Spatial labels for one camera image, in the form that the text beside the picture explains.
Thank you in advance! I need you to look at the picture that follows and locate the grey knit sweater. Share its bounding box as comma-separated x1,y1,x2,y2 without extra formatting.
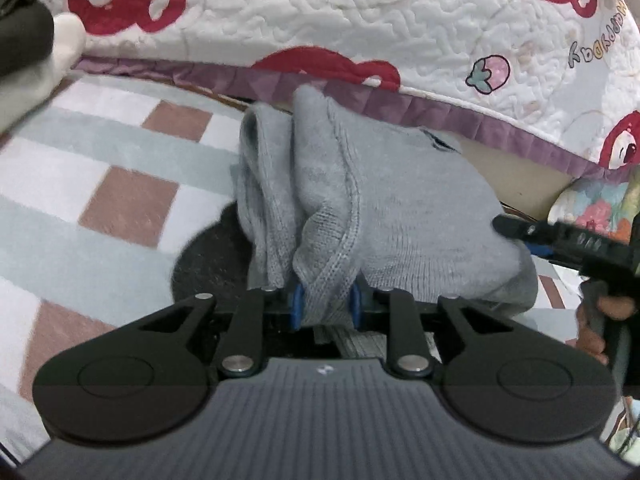
236,86,538,358

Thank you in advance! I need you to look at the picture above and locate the person right hand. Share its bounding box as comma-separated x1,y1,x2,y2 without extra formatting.
575,296,637,365

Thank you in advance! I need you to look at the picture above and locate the colourful floral quilt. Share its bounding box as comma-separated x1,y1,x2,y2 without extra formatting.
548,167,639,243

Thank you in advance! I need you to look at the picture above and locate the white red bear quilt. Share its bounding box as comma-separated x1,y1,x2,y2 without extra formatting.
43,0,639,178

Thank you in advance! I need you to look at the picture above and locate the checkered bed sheet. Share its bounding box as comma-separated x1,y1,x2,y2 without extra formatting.
1,76,554,457

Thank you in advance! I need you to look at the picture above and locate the folded white garment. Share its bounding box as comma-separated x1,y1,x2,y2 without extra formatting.
1,12,87,133

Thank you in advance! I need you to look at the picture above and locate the folded dark brown garment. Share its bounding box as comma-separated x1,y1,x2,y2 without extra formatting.
0,0,54,77

